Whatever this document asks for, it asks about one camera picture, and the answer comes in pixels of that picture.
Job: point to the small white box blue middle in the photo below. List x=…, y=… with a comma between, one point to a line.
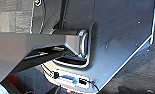
x=68, y=79

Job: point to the thick grey robot torso limb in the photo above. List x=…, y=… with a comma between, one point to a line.
x=33, y=41

